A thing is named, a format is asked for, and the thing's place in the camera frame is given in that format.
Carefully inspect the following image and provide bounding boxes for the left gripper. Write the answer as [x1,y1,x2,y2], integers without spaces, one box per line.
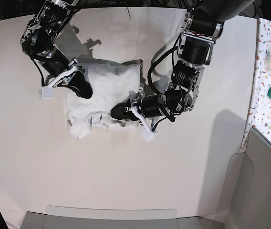
[110,98,155,133]

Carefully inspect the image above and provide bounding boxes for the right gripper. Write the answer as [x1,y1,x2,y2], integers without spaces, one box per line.
[44,57,93,99]

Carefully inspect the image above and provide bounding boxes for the white t-shirt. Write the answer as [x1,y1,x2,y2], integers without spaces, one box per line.
[63,60,143,139]

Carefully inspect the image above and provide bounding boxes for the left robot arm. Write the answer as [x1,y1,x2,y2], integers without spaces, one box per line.
[110,0,252,132]

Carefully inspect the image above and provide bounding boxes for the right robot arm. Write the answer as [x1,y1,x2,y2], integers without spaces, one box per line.
[20,0,93,99]

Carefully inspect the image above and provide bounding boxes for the grey panel at right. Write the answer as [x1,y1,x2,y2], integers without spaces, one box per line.
[217,128,271,229]

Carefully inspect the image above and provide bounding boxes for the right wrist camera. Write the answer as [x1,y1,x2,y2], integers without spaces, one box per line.
[38,86,54,99]

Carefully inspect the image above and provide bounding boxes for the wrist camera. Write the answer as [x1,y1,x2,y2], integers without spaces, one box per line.
[141,129,157,142]
[38,86,54,99]

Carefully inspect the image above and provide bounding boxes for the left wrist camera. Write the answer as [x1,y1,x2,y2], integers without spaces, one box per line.
[141,129,157,142]

